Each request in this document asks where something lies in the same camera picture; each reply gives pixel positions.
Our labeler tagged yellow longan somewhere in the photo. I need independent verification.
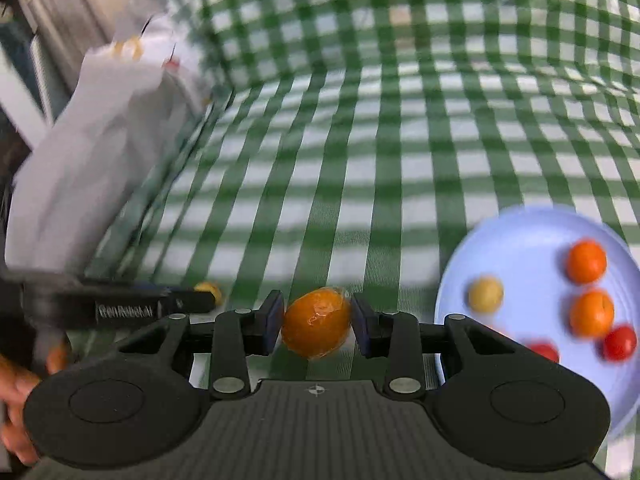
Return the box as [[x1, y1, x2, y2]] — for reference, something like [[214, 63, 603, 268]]
[[194, 282, 224, 307], [466, 275, 503, 314]]

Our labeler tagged orange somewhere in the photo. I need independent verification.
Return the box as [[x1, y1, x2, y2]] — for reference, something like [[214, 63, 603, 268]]
[[281, 287, 352, 360]]

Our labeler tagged red cherry tomato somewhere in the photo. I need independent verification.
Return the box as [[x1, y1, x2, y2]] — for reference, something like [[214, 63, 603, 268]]
[[527, 341, 560, 363], [602, 324, 638, 362]]

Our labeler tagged bare orange tangerine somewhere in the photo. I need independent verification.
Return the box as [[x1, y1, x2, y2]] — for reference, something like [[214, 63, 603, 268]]
[[568, 288, 615, 339], [565, 238, 608, 285]]

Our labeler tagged person's left hand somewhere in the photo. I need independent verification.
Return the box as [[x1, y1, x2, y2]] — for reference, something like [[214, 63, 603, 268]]
[[1, 337, 72, 466]]

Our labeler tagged light blue plate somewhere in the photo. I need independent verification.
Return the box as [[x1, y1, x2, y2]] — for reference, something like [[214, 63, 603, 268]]
[[434, 206, 639, 439]]

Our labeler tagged green white checkered cloth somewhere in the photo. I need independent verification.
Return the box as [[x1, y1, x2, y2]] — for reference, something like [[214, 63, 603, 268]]
[[74, 0, 640, 480]]

